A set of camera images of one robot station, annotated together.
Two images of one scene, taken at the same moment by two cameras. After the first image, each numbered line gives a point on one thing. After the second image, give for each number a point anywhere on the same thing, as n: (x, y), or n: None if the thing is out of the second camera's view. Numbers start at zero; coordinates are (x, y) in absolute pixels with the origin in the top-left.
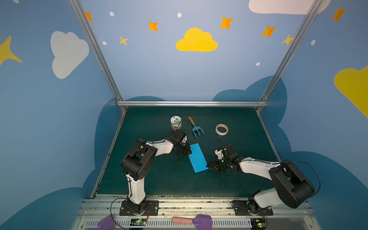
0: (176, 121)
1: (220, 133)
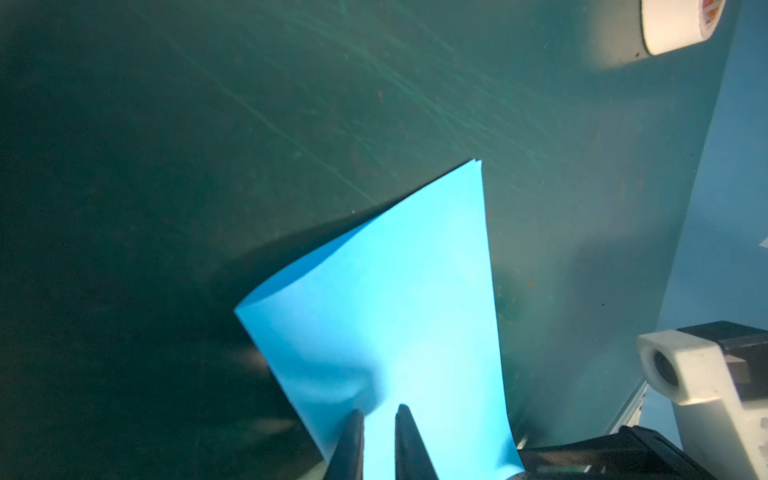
0: None
1: (673, 24)
